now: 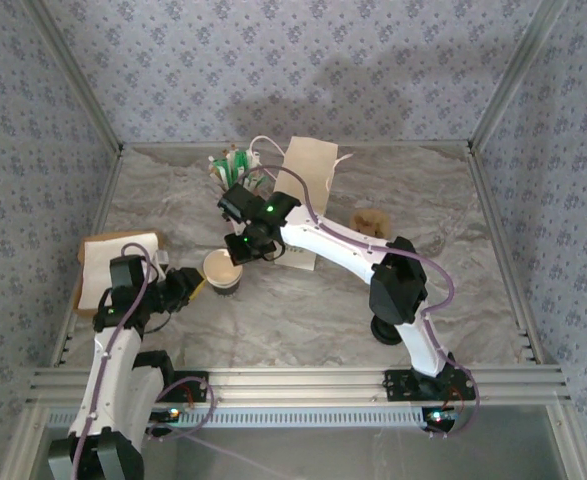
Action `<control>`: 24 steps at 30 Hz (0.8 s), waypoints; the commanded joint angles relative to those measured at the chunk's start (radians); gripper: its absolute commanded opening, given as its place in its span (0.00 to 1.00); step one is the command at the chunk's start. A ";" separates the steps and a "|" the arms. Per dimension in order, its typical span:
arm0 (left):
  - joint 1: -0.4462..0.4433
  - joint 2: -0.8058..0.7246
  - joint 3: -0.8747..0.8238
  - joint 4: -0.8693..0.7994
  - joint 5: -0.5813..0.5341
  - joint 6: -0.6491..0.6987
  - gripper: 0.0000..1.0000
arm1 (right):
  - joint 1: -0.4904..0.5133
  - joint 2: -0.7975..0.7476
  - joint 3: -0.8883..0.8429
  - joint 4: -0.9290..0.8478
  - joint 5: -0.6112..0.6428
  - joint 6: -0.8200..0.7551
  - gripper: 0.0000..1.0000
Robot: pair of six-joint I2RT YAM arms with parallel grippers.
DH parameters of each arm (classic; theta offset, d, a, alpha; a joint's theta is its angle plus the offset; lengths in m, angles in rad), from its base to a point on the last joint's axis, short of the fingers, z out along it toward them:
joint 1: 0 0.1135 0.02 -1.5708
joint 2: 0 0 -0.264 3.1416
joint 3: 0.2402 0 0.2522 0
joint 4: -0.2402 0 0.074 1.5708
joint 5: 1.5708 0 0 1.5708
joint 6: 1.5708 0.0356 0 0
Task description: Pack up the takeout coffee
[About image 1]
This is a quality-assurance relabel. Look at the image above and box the brown pulp cup carrier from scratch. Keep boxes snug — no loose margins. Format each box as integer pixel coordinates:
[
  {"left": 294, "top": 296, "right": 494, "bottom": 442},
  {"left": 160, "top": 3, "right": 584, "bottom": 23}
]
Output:
[{"left": 348, "top": 208, "right": 392, "bottom": 240}]

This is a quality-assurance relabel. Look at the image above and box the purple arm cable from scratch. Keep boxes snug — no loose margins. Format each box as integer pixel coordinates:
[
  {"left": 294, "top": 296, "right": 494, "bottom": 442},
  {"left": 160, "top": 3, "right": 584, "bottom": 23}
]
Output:
[
  {"left": 242, "top": 164, "right": 482, "bottom": 441},
  {"left": 70, "top": 242, "right": 217, "bottom": 480}
]

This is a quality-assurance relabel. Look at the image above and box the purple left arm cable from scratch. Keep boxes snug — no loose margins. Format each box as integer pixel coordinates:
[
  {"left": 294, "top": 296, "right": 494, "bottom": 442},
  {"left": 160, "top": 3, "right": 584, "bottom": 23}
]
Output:
[{"left": 70, "top": 242, "right": 217, "bottom": 480}]

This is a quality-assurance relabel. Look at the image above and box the brown sugar stick sachet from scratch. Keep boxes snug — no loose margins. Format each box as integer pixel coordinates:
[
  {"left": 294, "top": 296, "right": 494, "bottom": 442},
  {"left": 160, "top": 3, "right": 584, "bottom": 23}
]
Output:
[{"left": 207, "top": 155, "right": 227, "bottom": 189}]

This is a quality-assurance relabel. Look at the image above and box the grey slotted cable duct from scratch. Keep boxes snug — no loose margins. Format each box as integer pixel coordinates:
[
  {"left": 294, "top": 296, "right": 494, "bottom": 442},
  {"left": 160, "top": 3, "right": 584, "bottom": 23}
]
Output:
[{"left": 46, "top": 405, "right": 457, "bottom": 430}]

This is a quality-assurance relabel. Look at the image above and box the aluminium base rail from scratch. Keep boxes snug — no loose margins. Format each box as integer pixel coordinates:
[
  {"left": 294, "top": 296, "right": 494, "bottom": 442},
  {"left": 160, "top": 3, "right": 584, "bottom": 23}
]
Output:
[{"left": 26, "top": 366, "right": 573, "bottom": 405}]

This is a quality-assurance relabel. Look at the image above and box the black plastic cup lid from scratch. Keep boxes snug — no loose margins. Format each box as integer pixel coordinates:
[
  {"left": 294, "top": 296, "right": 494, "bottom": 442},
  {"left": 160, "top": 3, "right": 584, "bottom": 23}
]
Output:
[{"left": 370, "top": 319, "right": 400, "bottom": 347}]

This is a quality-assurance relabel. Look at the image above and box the aluminium side rail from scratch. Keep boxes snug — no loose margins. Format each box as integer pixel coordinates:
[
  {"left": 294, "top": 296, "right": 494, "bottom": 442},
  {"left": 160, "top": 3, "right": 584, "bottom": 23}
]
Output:
[
  {"left": 50, "top": 149, "right": 125, "bottom": 370},
  {"left": 465, "top": 142, "right": 560, "bottom": 370}
]

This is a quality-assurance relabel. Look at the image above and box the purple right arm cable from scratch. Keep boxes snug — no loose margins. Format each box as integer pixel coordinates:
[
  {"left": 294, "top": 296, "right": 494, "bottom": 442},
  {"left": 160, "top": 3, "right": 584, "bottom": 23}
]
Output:
[{"left": 242, "top": 164, "right": 482, "bottom": 441}]

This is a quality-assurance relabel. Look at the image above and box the white paper napkin stack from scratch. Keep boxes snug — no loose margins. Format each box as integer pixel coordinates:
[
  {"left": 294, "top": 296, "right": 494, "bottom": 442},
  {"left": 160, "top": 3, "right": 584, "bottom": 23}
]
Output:
[{"left": 76, "top": 232, "right": 163, "bottom": 311}]

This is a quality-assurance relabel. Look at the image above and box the aluminium frame post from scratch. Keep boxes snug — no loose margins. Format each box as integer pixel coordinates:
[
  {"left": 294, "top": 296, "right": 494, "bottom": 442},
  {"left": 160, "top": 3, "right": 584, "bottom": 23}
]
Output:
[
  {"left": 20, "top": 0, "right": 125, "bottom": 154},
  {"left": 467, "top": 0, "right": 572, "bottom": 151}
]

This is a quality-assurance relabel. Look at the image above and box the white paper takeout bag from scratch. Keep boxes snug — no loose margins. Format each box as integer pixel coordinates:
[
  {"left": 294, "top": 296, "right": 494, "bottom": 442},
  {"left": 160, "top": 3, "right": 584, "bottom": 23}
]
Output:
[{"left": 250, "top": 134, "right": 354, "bottom": 272}]

